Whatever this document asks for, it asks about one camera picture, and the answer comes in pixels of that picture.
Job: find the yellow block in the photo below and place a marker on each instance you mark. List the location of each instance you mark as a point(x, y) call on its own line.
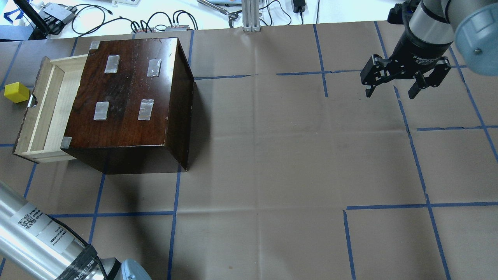
point(17, 92)

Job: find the aluminium frame post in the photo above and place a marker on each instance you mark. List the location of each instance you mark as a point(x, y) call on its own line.
point(250, 15)

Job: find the brown paper table cover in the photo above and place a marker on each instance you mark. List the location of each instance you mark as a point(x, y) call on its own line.
point(272, 163)

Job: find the dark wooden drawer cabinet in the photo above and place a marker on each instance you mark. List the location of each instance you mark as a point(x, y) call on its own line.
point(133, 108)

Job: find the light wooden drawer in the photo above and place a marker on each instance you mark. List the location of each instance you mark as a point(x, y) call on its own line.
point(46, 117)

